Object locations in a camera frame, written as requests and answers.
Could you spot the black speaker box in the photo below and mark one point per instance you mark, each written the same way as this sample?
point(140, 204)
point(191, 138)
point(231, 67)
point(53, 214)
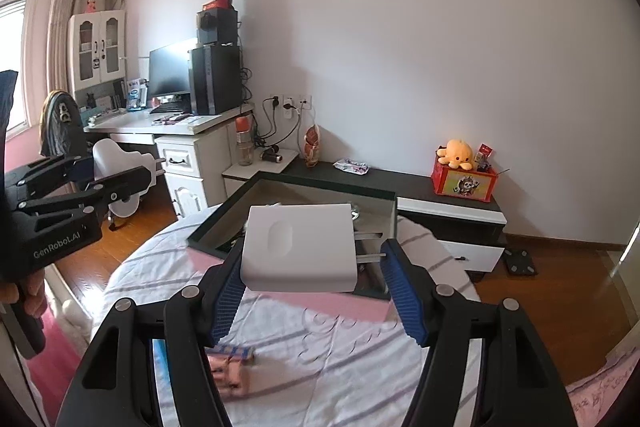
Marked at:
point(217, 26)

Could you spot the black bathroom scale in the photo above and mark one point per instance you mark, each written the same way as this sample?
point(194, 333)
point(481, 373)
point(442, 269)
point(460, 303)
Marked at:
point(519, 263)

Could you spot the red cartoon storage box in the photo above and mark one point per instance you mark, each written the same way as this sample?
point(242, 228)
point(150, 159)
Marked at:
point(469, 185)

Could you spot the black computer monitor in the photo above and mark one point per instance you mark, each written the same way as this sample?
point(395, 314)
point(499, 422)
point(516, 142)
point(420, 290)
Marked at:
point(169, 71)

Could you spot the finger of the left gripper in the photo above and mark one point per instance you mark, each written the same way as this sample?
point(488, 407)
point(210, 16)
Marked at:
point(95, 196)
point(45, 175)

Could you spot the pink storage box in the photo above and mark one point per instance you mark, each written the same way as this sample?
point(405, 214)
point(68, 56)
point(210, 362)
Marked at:
point(224, 227)

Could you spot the patterned pouch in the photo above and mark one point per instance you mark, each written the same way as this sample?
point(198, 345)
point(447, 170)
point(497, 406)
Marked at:
point(351, 166)

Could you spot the orange cap bottle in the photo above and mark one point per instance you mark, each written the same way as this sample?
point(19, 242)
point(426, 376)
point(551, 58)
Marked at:
point(244, 141)

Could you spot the yellow octopus plush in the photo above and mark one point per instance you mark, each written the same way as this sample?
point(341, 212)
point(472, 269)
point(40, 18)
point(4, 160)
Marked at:
point(456, 154)

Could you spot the black computer tower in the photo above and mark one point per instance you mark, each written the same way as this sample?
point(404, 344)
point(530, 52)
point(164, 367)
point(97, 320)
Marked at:
point(215, 79)

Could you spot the round table striped cloth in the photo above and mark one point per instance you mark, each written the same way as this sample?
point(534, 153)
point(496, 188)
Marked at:
point(310, 369)

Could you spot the black office chair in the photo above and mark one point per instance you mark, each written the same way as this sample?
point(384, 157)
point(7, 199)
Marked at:
point(61, 128)

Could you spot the orange snack bag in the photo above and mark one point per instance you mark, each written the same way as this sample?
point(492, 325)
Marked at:
point(312, 146)

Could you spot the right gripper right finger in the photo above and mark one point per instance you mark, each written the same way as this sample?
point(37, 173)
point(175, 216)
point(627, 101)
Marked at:
point(518, 383)

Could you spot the wall power outlets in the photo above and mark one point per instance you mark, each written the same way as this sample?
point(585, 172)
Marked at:
point(289, 105)

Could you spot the cartoon doll figure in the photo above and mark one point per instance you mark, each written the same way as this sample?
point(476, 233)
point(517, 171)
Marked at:
point(91, 6)

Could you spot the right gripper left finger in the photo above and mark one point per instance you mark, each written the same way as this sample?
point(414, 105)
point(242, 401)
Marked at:
point(115, 382)

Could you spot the small black camera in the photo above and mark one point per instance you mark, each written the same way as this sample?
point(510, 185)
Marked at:
point(272, 154)

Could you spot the rose gold cylinder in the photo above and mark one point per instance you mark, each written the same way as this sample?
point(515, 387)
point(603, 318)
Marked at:
point(231, 374)

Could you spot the white power adapter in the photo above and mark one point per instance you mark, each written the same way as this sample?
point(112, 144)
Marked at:
point(301, 249)

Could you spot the black keyboard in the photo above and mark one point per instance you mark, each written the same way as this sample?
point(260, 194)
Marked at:
point(172, 107)

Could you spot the white glass door cabinet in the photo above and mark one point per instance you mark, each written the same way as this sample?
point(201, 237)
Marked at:
point(96, 48)

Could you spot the white computer desk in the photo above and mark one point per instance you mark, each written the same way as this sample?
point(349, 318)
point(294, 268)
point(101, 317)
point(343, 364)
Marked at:
point(196, 150)

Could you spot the pink bed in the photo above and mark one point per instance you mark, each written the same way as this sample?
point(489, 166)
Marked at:
point(592, 396)

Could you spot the blue product box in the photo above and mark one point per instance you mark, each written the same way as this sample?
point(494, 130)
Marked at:
point(137, 94)

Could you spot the left hand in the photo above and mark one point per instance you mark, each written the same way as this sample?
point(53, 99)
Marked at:
point(32, 289)

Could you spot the white bedside cabinet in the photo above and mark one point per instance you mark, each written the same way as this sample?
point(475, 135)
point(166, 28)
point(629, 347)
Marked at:
point(236, 175)

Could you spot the black low tv cabinet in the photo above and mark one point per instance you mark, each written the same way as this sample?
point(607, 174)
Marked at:
point(471, 231)

